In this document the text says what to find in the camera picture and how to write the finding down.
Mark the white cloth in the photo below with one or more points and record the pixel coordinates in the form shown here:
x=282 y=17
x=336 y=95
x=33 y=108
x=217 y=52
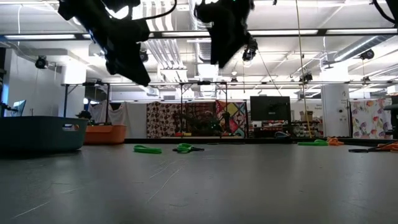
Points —
x=136 y=121

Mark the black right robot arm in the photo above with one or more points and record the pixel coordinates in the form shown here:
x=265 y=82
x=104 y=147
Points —
x=393 y=6

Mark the cluttered low shelf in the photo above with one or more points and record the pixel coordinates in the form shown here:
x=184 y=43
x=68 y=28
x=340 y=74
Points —
x=270 y=127

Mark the black monitor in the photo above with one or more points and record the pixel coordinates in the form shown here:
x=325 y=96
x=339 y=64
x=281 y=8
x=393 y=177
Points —
x=270 y=108

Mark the brown circle-patterned cloth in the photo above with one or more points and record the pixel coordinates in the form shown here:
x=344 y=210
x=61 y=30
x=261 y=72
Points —
x=161 y=119

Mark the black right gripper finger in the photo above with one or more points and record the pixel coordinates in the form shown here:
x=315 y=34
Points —
x=236 y=43
x=219 y=46

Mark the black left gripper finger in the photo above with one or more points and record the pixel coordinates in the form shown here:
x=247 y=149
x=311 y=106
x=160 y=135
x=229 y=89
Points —
x=135 y=68
x=118 y=68

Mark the cardboard box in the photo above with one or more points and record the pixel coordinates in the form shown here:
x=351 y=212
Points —
x=306 y=116

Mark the colourful geometric cloth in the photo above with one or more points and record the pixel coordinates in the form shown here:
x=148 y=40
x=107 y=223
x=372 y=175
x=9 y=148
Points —
x=236 y=115

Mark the black ceiling spotlight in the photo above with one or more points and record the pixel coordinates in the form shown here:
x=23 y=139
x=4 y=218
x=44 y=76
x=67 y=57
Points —
x=41 y=62
x=367 y=54
x=249 y=54
x=143 y=56

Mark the thin yellowish pole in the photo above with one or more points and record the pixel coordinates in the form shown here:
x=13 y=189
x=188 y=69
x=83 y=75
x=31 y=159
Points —
x=303 y=77

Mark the dark rubber band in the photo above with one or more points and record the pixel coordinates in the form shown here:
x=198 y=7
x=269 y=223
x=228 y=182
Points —
x=199 y=149
x=363 y=150

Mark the orange plastic basket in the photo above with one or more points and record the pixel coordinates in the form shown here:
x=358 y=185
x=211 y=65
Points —
x=104 y=135

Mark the person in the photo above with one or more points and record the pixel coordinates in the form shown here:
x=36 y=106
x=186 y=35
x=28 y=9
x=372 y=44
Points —
x=203 y=119
x=84 y=115

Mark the black table mat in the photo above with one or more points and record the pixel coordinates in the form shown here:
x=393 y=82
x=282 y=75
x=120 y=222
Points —
x=217 y=186

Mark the laptop screen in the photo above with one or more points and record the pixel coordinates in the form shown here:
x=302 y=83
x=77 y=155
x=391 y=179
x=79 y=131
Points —
x=20 y=107

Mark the blue-grey plastic basket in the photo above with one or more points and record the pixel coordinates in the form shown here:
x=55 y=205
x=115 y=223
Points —
x=37 y=133

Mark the floral curtain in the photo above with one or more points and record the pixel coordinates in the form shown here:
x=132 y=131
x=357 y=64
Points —
x=370 y=118

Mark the white pillar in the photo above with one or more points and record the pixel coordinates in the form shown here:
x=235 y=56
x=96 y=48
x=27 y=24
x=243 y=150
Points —
x=335 y=109

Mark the blue round object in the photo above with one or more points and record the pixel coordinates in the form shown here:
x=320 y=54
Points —
x=281 y=134

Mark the orange rubber band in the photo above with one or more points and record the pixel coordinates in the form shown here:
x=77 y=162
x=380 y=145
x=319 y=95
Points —
x=390 y=147
x=335 y=142

